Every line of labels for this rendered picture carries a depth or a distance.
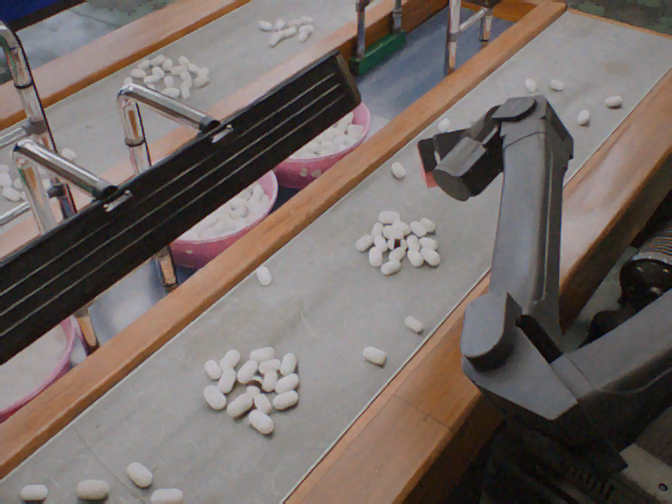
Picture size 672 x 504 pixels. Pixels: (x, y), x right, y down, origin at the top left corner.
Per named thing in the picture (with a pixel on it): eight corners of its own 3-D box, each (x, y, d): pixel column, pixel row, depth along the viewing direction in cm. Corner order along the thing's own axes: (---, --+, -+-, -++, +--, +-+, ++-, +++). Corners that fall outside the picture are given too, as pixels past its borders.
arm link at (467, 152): (576, 150, 90) (540, 95, 87) (518, 218, 87) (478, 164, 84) (510, 149, 101) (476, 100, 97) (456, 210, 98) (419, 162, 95)
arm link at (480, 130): (539, 123, 93) (505, 92, 93) (505, 162, 92) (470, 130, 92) (516, 139, 100) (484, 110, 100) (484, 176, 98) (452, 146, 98)
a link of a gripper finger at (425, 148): (458, 190, 113) (480, 174, 104) (413, 199, 112) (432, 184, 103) (446, 147, 114) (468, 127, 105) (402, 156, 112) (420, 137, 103)
